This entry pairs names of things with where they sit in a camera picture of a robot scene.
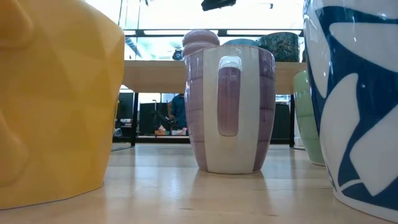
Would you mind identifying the mauve ribbed mug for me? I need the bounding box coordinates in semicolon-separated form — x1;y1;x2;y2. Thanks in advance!
182;29;221;58

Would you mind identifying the dark speckled mug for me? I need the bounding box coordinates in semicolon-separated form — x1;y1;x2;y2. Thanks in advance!
256;31;301;63

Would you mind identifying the purple and white striped mug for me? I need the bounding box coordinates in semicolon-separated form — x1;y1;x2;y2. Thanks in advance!
184;44;277;175

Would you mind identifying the light green mug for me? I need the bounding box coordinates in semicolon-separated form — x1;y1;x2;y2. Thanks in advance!
293;67;326;167

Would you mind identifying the blue and white patterned mug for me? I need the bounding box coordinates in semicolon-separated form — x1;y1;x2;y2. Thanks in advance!
302;0;398;223

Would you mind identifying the yellow faceted mug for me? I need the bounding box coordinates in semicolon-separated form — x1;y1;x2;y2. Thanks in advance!
0;0;126;211

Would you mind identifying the black ceiling light beam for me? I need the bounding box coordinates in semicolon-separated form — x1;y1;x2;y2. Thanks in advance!
124;28;304;39

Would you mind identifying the wooden shelf with black legs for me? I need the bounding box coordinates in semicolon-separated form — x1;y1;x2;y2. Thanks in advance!
123;59;308;149

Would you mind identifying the person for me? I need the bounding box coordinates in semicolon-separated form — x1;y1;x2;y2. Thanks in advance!
167;93;188;130

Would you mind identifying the black background cabinet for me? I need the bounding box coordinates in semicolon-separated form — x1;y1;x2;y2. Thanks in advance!
269;102;292;145
139;102;172;137

